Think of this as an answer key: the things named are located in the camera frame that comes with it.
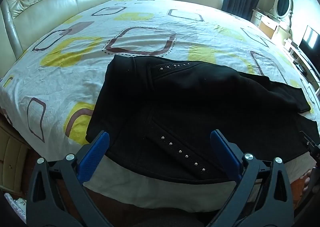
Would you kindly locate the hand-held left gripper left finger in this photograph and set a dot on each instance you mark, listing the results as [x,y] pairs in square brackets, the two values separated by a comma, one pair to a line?
[99,147]

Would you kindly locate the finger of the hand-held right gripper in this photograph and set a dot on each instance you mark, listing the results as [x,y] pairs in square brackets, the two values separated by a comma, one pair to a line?
[305,140]

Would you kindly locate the floral patterned cloth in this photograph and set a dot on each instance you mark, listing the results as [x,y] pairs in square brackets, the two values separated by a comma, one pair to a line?
[16,207]

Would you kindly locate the white oval vanity mirror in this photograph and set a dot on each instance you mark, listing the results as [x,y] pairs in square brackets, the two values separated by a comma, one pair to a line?
[282,4]

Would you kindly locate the beige tufted leather headboard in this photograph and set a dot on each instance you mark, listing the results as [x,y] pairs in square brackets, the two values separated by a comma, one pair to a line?
[50,4]

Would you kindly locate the person's right hand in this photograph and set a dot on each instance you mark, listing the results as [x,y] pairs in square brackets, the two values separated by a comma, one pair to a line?
[307,182]

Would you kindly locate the white television stand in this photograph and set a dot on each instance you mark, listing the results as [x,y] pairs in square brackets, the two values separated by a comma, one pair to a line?
[300,59]

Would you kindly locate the black flat television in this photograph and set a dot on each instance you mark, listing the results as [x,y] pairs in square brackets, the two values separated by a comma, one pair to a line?
[310,41]

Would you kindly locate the black studded pants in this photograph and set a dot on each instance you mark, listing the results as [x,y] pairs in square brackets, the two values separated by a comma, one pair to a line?
[187,97]

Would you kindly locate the white vanity dresser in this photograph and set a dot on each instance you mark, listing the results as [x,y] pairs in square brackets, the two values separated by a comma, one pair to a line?
[267,24]

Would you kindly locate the white patterned bed sheet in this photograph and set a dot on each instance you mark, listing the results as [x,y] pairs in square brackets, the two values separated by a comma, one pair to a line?
[75,79]

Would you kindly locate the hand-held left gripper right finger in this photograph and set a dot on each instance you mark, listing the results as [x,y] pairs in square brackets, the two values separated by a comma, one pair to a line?
[223,147]

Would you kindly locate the beige bedside cabinet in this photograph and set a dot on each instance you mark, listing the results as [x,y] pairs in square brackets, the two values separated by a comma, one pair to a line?
[12,157]

